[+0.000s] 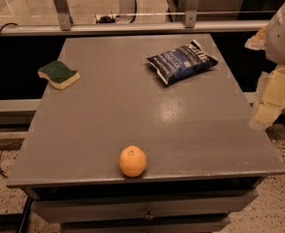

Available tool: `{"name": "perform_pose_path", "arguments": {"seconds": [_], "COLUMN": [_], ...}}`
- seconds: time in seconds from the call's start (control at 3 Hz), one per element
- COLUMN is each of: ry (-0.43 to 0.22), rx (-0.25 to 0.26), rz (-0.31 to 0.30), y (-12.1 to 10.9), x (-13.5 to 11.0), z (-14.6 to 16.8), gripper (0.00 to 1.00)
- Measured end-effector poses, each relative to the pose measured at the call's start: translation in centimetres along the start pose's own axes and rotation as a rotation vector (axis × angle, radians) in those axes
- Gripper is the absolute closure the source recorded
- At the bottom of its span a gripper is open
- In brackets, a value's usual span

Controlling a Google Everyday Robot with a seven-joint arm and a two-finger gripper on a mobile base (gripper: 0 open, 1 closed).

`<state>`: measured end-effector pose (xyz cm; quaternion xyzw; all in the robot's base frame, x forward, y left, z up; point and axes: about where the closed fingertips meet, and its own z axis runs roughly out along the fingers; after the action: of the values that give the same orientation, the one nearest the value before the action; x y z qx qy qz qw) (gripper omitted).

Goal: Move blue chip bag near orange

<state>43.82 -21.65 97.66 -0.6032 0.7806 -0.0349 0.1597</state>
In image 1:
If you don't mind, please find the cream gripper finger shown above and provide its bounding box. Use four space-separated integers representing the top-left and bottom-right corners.
244 26 268 50
249 65 285 130

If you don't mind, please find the blue chip bag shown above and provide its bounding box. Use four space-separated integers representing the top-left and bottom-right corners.
147 40 218 85

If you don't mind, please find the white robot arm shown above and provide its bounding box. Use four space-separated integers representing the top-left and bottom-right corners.
244 3 285 130

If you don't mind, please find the grey cabinet drawer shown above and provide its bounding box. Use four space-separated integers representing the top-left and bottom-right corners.
32 189 258 223

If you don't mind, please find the orange fruit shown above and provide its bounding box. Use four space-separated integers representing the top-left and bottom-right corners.
119 146 146 178

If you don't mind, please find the metal drawer knob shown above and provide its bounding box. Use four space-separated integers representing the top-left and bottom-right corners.
143 211 154 220

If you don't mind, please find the green yellow sponge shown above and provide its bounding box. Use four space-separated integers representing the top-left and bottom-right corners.
38 60 80 90

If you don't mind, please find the right metal bracket post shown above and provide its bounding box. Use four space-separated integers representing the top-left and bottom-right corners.
184 0 200 28

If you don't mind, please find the metal bracket post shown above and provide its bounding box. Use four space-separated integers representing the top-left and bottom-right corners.
184 0 200 28
53 0 73 31

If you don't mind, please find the horizontal metal rail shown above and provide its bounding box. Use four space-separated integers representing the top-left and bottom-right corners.
1 20 269 37

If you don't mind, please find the left metal bracket post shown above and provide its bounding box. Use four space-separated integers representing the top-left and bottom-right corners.
53 0 73 31

